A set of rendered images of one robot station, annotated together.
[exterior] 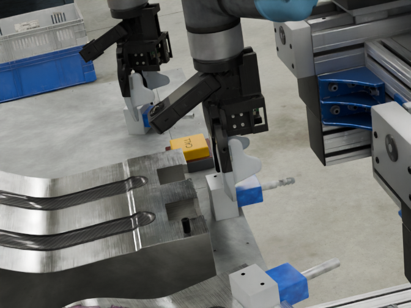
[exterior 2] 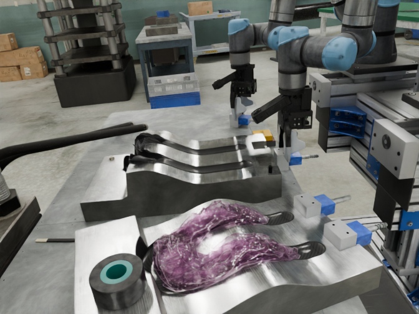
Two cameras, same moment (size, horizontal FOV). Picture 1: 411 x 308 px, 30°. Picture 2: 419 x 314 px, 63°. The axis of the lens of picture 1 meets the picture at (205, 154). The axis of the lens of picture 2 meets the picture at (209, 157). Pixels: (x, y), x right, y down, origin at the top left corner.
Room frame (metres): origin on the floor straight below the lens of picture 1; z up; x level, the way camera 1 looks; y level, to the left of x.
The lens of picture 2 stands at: (0.09, 0.12, 1.31)
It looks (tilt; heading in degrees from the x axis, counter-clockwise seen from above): 27 degrees down; 5
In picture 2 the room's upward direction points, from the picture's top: 5 degrees counter-clockwise
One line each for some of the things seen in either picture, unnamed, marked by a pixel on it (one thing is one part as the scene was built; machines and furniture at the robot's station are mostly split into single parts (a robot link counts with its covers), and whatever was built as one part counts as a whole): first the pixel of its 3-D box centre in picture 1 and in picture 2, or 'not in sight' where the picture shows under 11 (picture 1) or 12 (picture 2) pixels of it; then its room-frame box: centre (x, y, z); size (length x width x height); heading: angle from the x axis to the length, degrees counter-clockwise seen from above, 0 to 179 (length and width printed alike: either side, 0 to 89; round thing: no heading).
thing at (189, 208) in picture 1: (186, 221); (267, 168); (0.88, 0.04, 0.87); 0.05 x 0.05 x 0.04; 5
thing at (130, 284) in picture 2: not in sight; (118, 280); (0.45, 0.30, 0.93); 0.08 x 0.08 x 0.04
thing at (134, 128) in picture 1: (161, 116); (247, 119); (1.36, 0.07, 0.83); 0.13 x 0.05 x 0.05; 68
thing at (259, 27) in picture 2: not in sight; (267, 33); (1.37, -0.01, 1.14); 0.11 x 0.11 x 0.08; 11
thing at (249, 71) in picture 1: (229, 93); (293, 108); (1.01, -0.05, 0.99); 0.09 x 0.08 x 0.12; 95
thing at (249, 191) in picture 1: (252, 189); (296, 157); (1.01, -0.06, 0.83); 0.13 x 0.05 x 0.05; 95
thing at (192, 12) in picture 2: not in sight; (200, 10); (6.94, 0.66, 0.94); 0.41 x 0.33 x 0.29; 107
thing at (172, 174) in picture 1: (175, 184); (260, 150); (0.99, 0.05, 0.87); 0.05 x 0.05 x 0.04; 5
